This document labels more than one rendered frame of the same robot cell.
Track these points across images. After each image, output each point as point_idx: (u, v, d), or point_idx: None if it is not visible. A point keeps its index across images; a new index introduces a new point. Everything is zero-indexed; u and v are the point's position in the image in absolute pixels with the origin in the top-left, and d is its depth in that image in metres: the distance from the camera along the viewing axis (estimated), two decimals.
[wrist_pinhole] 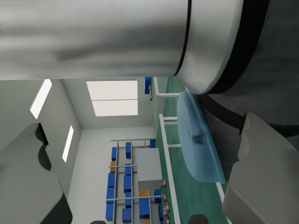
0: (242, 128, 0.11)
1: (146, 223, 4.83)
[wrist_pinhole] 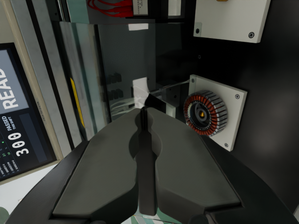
0: (147, 123, 0.12)
1: None
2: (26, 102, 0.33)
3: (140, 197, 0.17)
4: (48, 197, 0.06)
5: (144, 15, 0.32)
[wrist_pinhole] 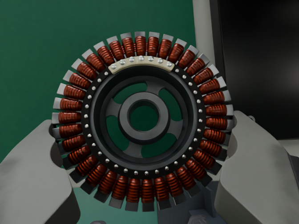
0: None
1: None
2: None
3: None
4: None
5: None
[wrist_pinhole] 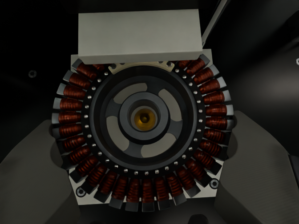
0: None
1: None
2: None
3: None
4: None
5: None
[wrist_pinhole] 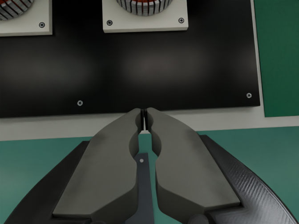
0: (147, 123, 0.12)
1: None
2: None
3: None
4: (48, 197, 0.06)
5: None
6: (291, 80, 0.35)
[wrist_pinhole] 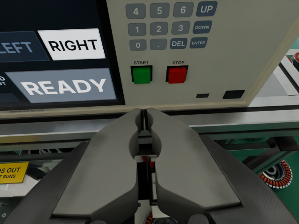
0: (147, 123, 0.12)
1: None
2: (40, 102, 0.22)
3: None
4: (48, 197, 0.06)
5: (152, 193, 0.37)
6: None
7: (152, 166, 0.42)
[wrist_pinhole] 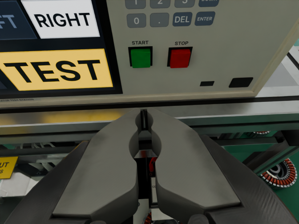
0: (147, 123, 0.12)
1: None
2: (29, 90, 0.20)
3: None
4: (48, 197, 0.06)
5: (151, 197, 0.39)
6: None
7: (151, 171, 0.44)
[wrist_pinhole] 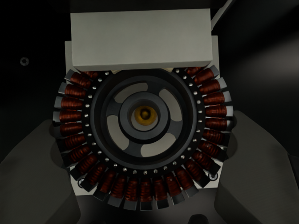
0: None
1: None
2: None
3: None
4: None
5: None
6: None
7: None
